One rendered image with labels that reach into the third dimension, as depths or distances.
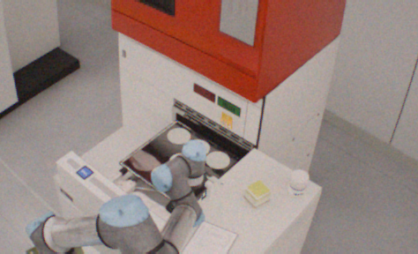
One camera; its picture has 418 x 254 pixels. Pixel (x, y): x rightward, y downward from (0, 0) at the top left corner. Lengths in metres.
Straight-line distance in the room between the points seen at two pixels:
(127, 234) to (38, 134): 2.57
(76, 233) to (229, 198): 0.77
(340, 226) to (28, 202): 1.97
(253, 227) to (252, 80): 0.54
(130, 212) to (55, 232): 0.36
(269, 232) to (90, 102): 2.33
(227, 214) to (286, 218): 0.22
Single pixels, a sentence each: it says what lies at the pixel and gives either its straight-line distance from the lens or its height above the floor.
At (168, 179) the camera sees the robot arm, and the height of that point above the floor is 1.30.
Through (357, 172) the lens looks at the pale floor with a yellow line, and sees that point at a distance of 3.64.
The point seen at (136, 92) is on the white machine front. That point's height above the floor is 0.88.
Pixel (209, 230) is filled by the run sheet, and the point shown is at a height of 0.97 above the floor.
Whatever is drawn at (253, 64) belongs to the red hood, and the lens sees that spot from 1.93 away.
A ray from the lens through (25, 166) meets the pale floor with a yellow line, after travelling 3.58.
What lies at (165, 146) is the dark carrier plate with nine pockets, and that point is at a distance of 2.30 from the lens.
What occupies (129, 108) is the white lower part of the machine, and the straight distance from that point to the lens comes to 2.74.
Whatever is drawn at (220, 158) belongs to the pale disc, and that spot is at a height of 0.90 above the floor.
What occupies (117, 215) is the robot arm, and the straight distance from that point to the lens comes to 1.26.
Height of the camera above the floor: 2.50
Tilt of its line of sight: 42 degrees down
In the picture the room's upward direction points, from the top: 4 degrees clockwise
